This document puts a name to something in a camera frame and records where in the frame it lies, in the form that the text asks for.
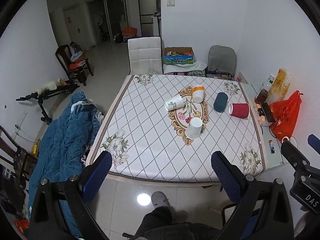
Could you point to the white paper cup green text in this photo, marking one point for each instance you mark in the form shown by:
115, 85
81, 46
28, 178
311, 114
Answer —
175, 102

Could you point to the dark teal paper cup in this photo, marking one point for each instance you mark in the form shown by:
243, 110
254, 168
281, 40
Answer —
220, 102

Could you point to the orange and white paper cup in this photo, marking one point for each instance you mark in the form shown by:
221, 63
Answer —
197, 94

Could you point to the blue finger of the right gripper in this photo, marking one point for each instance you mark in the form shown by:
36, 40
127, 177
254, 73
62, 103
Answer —
293, 155
314, 142

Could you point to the floral diamond pattern tablecloth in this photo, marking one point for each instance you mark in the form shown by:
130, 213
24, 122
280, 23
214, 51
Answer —
149, 143

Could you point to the grey cushioned chair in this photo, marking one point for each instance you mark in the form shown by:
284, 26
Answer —
221, 62

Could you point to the brown glass jar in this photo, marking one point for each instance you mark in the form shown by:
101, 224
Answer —
261, 97

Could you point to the yellow snack bag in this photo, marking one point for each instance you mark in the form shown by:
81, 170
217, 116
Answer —
279, 87

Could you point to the white padded chair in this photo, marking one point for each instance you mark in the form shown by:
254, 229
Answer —
145, 55

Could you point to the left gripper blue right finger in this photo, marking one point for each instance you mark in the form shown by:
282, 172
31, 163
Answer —
226, 173

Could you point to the red ribbed paper cup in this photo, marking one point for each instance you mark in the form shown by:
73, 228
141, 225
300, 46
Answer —
239, 110

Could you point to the black tripod stand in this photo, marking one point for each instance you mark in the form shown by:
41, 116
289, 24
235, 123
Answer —
51, 89

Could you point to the cardboard box with items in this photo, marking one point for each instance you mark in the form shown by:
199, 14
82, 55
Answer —
178, 55

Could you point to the dark wooden chair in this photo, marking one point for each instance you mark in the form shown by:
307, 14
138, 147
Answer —
74, 64
23, 162

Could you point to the blue quilted blanket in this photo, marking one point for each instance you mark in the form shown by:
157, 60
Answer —
64, 144

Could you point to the white wall switch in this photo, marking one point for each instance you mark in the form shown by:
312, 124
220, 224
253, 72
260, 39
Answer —
170, 3

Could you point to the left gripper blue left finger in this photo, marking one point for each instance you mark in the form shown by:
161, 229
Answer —
94, 175

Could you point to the grey slipper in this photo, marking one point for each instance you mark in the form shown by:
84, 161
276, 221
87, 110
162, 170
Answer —
159, 199

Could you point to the orange plastic bag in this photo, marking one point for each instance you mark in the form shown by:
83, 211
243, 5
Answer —
285, 114

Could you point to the dark wooden chair near left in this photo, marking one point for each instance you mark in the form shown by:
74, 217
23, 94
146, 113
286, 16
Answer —
23, 162

